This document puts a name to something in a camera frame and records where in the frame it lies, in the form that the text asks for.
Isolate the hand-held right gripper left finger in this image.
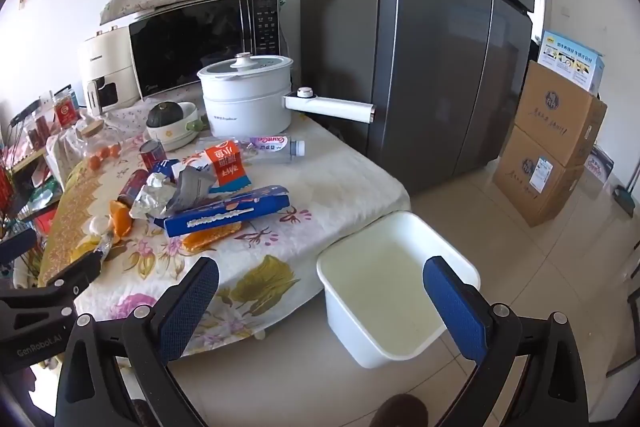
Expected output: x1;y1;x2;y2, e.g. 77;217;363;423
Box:
54;256;221;427

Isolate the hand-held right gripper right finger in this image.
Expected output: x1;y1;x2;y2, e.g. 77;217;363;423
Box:
422;256;593;427

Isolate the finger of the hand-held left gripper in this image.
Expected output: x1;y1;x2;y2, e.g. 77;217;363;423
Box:
37;251;103;303
0;228;38;264

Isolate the white plastic bin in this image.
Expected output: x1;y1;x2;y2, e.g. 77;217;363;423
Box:
316;211;481;370

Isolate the blue long box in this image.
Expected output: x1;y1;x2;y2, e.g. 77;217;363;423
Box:
164;185;291;239

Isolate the red can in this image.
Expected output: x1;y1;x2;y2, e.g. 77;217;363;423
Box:
117;169;151;208
139;139;166;170

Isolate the crumpled silver foil wrapper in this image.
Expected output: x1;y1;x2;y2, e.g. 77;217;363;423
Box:
131;172;176;220

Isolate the crumpled grey wrapper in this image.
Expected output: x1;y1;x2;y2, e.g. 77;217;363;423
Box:
170;166;218;212

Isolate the person's dark shoe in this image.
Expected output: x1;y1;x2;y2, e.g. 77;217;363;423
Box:
369;394;430;427

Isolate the glass jar with wooden lid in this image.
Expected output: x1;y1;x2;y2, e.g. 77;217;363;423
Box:
75;119;126;172

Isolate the orange white blue milk carton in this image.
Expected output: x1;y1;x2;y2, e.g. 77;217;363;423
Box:
195;146;253;192

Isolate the brown cardboard box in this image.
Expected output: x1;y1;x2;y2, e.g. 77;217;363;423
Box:
492;124;586;228
514;59;608;168

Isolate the red label jar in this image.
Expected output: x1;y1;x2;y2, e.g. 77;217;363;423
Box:
52;89;78;130

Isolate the white ceramic bowl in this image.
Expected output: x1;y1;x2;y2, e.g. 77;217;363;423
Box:
145;101;208;152

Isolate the floral tablecloth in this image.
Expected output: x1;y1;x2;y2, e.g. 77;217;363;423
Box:
37;99;412;358

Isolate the clear plastic water bottle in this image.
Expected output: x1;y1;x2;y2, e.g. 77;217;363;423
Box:
197;134;307;165

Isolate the green pumpkin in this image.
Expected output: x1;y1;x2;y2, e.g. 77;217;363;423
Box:
146;102;183;128

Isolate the white electric cooking pot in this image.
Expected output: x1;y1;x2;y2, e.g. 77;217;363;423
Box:
196;52;377;138

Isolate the cream air fryer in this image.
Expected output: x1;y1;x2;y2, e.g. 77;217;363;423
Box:
77;25;141;115

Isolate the grey refrigerator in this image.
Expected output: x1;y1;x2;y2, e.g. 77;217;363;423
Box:
299;0;535;195

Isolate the black microwave oven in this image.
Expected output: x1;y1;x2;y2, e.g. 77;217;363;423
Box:
129;0;286;102

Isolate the blue white printed box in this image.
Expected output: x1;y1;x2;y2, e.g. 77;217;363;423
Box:
537;31;606;95

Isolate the black wire rack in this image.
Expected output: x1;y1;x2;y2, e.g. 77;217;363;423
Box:
0;104;56;238

